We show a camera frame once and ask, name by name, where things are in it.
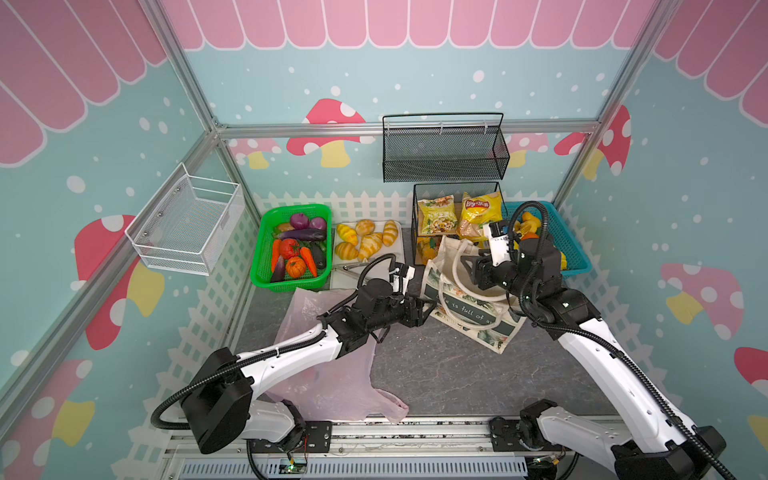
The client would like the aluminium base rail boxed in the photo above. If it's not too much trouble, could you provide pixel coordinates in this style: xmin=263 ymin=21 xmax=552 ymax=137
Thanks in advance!
xmin=155 ymin=415 xmax=661 ymax=480

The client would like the canvas tote bag leaf print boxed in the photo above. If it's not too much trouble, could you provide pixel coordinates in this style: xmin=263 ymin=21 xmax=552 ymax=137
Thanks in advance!
xmin=420 ymin=237 xmax=526 ymax=354

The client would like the green plastic basket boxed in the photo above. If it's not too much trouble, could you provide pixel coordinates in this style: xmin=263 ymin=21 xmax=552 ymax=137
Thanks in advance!
xmin=250 ymin=204 xmax=333 ymax=292

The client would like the bread roll front left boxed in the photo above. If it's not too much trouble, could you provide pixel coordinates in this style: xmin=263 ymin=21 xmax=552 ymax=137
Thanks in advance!
xmin=334 ymin=242 xmax=359 ymax=261

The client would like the striped bread roll left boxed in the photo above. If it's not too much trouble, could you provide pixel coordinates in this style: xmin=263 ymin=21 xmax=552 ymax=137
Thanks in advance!
xmin=336 ymin=224 xmax=358 ymax=246

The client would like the yellow Lays chips bag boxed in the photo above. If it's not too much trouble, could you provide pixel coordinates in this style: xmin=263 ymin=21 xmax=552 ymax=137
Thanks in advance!
xmin=457 ymin=191 xmax=503 ymax=242

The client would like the orange pumpkin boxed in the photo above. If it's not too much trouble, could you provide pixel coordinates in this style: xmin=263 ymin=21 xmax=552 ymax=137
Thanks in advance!
xmin=285 ymin=256 xmax=308 ymax=279

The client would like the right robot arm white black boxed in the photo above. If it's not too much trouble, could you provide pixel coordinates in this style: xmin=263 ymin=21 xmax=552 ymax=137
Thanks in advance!
xmin=459 ymin=201 xmax=734 ymax=479

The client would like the round bread roll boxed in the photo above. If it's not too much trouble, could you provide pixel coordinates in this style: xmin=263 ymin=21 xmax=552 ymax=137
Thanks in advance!
xmin=355 ymin=219 xmax=376 ymax=237

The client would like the black wire shelf rack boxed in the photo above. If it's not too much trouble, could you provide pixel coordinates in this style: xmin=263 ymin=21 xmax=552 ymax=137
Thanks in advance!
xmin=411 ymin=182 xmax=508 ymax=265

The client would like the yellow green corn snack bag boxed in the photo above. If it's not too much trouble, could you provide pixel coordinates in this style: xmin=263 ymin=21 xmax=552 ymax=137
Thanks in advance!
xmin=417 ymin=195 xmax=458 ymax=236

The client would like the orange carrot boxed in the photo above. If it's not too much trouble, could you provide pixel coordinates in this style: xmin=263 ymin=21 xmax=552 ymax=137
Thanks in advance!
xmin=299 ymin=247 xmax=318 ymax=278

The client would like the white bread tray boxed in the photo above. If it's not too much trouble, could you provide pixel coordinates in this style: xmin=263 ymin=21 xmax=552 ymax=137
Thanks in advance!
xmin=330 ymin=219 xmax=405 ymax=289

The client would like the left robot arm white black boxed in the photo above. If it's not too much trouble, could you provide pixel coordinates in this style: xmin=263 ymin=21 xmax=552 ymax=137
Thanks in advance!
xmin=150 ymin=254 xmax=436 ymax=454

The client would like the pink plastic grocery bag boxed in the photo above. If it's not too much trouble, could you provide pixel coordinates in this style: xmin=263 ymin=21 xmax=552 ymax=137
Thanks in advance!
xmin=266 ymin=289 xmax=409 ymax=423

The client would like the long bread roll right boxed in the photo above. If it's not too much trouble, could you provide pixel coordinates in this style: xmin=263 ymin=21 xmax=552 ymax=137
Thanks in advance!
xmin=382 ymin=220 xmax=399 ymax=247

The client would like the purple onion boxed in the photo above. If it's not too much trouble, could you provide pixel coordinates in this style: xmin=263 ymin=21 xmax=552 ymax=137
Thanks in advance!
xmin=309 ymin=217 xmax=327 ymax=231
xmin=289 ymin=213 xmax=310 ymax=230

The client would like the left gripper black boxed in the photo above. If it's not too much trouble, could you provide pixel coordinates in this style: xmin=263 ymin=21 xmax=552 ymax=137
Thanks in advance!
xmin=367 ymin=291 xmax=438 ymax=332

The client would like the red tomato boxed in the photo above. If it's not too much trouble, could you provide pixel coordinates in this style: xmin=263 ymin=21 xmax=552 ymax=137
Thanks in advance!
xmin=279 ymin=238 xmax=301 ymax=261

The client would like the striped bread roll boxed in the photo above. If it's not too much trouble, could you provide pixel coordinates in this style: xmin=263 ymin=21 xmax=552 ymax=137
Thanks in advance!
xmin=336 ymin=224 xmax=358 ymax=246
xmin=357 ymin=232 xmax=383 ymax=261

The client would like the purple eggplant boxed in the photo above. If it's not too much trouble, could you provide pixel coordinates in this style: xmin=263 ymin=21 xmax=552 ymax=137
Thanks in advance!
xmin=277 ymin=228 xmax=327 ymax=242

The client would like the teal plastic basket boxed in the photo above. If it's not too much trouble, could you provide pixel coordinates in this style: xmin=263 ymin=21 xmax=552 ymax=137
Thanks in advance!
xmin=501 ymin=200 xmax=593 ymax=277

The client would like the black mesh wall basket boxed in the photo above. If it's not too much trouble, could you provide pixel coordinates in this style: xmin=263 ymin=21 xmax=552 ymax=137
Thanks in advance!
xmin=381 ymin=112 xmax=510 ymax=183

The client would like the white wire wall basket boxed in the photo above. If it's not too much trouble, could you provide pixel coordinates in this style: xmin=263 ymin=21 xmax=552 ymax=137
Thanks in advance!
xmin=125 ymin=164 xmax=245 ymax=276

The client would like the striped bread roll middle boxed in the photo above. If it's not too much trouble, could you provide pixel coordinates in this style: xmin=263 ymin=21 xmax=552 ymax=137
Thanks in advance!
xmin=357 ymin=232 xmax=383 ymax=261

